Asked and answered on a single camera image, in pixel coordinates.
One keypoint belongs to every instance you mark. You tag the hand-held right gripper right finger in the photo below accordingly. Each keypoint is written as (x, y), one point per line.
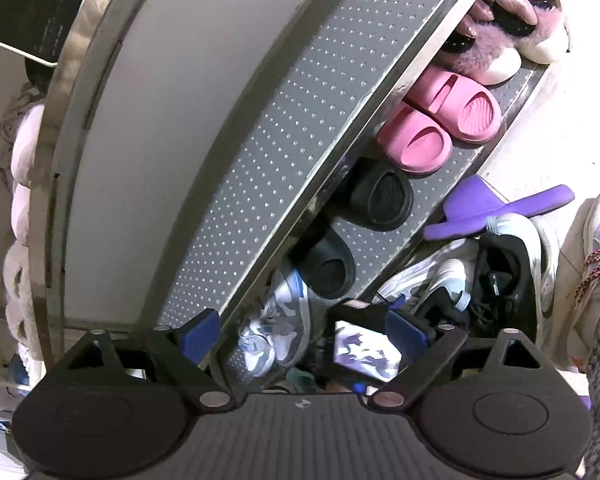
(410, 335)

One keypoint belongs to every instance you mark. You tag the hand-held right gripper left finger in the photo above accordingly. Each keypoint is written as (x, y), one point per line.
(200, 335)

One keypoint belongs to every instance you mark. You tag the black sneaker light blue lining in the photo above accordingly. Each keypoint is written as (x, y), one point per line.
(505, 270)
(430, 280)

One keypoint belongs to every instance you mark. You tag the purple slide sandal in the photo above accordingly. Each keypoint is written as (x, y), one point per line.
(480, 200)

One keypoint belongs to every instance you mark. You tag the metal shoe rack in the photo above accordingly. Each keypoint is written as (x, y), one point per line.
(205, 110)

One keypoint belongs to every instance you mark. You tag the black slide sandal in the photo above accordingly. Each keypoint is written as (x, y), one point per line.
(325, 265)
(380, 192)

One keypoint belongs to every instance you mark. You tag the blue white shoe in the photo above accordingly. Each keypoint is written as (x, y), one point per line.
(20, 372)

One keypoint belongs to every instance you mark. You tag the white fluffy slipper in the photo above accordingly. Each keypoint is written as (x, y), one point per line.
(22, 150)
(17, 290)

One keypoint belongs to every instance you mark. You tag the person's right white sneaker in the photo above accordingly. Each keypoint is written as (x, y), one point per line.
(590, 270)

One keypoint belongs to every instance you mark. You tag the pink slide sandal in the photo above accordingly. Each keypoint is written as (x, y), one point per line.
(460, 105)
(415, 142)

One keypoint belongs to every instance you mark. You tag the pink fluffy slipper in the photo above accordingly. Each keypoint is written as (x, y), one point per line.
(480, 55)
(530, 15)

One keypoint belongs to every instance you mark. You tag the white framed dark screen device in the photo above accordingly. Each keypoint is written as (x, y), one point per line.
(30, 10)

